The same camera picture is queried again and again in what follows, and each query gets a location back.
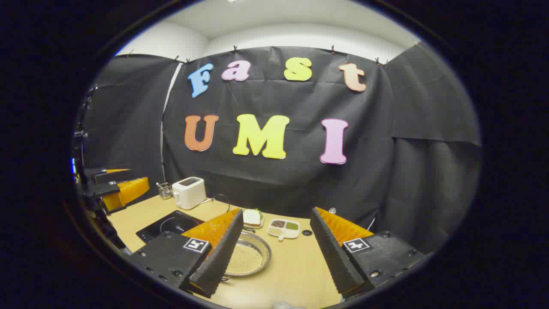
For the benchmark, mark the white divided dish of beans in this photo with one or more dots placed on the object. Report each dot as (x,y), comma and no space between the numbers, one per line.
(274,231)

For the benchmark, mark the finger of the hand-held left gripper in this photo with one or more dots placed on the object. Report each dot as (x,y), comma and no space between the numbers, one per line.
(113,177)
(128,191)

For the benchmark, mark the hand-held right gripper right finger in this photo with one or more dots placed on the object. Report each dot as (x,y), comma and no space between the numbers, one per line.
(334,257)

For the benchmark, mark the pile of soybeans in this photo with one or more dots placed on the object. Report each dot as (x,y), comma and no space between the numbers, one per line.
(246,259)

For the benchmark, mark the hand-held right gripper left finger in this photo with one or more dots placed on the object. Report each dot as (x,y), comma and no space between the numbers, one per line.
(218,257)

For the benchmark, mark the white bread sandwich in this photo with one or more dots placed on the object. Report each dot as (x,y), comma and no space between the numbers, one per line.
(251,217)

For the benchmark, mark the white toaster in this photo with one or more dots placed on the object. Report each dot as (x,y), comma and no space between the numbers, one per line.
(188,195)

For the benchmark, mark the black induction cooktop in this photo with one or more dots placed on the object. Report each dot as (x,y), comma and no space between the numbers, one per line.
(167,225)

